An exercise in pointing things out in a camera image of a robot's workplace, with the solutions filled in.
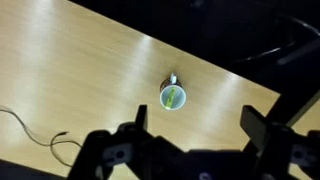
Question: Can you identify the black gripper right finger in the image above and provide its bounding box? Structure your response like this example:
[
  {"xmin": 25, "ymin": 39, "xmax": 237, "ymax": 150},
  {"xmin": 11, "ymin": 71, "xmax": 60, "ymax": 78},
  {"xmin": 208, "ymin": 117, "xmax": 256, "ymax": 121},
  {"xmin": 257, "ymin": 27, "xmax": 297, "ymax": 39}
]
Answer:
[{"xmin": 240, "ymin": 105, "xmax": 268, "ymax": 149}]

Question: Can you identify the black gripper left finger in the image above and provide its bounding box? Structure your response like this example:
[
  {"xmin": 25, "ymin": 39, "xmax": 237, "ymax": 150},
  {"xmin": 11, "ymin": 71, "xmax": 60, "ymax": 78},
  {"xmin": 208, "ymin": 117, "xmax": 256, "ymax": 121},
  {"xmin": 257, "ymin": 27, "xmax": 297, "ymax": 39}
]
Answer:
[{"xmin": 135, "ymin": 105, "xmax": 148, "ymax": 130}]

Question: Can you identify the white and red mug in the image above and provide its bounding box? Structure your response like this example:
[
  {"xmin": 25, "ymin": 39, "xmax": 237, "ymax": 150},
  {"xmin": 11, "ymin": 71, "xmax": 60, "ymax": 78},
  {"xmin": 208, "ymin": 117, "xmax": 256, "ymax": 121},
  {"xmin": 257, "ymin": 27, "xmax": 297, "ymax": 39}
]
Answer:
[{"xmin": 159, "ymin": 73, "xmax": 187, "ymax": 111}]

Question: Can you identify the thin black cable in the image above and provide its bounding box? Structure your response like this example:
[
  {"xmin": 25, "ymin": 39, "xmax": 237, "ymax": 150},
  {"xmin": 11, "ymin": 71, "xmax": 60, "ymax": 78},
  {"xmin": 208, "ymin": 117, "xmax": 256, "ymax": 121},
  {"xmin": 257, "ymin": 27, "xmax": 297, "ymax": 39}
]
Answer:
[{"xmin": 0, "ymin": 105, "xmax": 83, "ymax": 168}]

